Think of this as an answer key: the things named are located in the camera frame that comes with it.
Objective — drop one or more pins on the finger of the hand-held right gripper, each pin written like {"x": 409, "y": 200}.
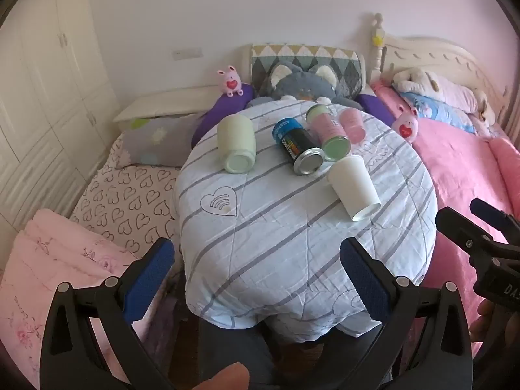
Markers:
{"x": 493, "y": 217}
{"x": 461, "y": 231}

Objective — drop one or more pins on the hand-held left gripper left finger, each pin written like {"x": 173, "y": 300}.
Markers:
{"x": 148, "y": 278}

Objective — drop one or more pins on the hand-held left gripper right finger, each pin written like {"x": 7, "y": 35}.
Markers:
{"x": 365, "y": 280}

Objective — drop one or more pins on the white cup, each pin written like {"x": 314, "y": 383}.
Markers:
{"x": 354, "y": 189}

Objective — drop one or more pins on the pink and green cup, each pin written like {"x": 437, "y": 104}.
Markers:
{"x": 330, "y": 132}

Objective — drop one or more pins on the black cup with colourful print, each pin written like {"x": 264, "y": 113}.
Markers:
{"x": 296, "y": 144}

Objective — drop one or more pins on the pale green cup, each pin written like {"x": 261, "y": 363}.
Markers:
{"x": 235, "y": 142}

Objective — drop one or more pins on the person's right hand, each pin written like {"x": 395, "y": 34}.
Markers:
{"x": 481, "y": 327}

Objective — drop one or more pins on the person's left hand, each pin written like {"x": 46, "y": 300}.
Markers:
{"x": 223, "y": 378}

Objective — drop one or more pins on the pink blanket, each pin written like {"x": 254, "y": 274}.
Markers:
{"x": 447, "y": 166}

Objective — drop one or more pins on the heart printed bed sheet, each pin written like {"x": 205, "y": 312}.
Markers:
{"x": 130, "y": 199}

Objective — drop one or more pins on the pink floral quilt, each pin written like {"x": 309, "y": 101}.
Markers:
{"x": 44, "y": 260}

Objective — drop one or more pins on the blue striped quilt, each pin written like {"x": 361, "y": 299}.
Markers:
{"x": 264, "y": 235}

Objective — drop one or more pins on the person's dark trousers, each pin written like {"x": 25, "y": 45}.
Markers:
{"x": 243, "y": 345}

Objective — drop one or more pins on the blue printed pillow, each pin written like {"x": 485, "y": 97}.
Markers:
{"x": 440, "y": 111}

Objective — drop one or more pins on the pink bunny plush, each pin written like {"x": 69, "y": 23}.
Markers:
{"x": 230, "y": 82}
{"x": 406, "y": 126}

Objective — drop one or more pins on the grey floral pillow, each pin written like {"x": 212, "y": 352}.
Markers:
{"x": 158, "y": 140}

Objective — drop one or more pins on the white plush dog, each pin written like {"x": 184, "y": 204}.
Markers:
{"x": 438, "y": 85}

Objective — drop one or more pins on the purple pillow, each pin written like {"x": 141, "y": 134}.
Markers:
{"x": 215, "y": 115}
{"x": 375, "y": 107}

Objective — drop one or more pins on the cream bed headboard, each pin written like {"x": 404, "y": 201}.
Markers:
{"x": 443, "y": 50}

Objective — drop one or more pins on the white pillow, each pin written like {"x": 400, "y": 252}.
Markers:
{"x": 162, "y": 103}

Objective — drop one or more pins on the diamond patterned cushion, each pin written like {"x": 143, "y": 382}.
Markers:
{"x": 350, "y": 69}

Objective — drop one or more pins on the white wardrobe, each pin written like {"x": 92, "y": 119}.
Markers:
{"x": 44, "y": 101}

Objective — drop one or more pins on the grey cat plush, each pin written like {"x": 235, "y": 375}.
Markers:
{"x": 300, "y": 85}

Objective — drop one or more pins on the white wall socket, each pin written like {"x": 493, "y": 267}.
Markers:
{"x": 187, "y": 53}

